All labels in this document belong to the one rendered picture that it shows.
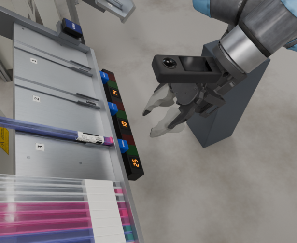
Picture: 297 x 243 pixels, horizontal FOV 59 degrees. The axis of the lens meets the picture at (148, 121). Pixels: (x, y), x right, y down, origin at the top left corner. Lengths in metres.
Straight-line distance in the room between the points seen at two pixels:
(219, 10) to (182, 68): 0.18
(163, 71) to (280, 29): 0.18
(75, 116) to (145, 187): 0.79
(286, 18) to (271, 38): 0.03
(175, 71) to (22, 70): 0.32
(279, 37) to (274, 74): 1.43
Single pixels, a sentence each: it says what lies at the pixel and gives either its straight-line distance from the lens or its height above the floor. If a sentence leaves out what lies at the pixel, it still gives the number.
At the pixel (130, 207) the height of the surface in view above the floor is 0.74.
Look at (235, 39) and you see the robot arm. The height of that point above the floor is 0.95.
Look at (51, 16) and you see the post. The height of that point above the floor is 0.68.
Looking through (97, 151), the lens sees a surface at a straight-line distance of 0.55.
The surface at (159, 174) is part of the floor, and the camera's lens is 1.31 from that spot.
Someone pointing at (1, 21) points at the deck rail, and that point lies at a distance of 0.71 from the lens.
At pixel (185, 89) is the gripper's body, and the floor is 0.86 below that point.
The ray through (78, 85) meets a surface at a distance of 0.65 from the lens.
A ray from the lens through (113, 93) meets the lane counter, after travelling 0.73.
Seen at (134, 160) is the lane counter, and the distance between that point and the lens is 0.62.
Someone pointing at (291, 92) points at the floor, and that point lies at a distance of 1.81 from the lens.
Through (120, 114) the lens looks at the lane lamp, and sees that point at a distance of 0.68.
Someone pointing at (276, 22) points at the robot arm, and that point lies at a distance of 0.45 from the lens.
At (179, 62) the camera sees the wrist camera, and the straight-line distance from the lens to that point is 0.44.
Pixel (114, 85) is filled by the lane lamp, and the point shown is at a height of 0.66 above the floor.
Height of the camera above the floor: 1.22
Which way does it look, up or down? 56 degrees down
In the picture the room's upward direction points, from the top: straight up
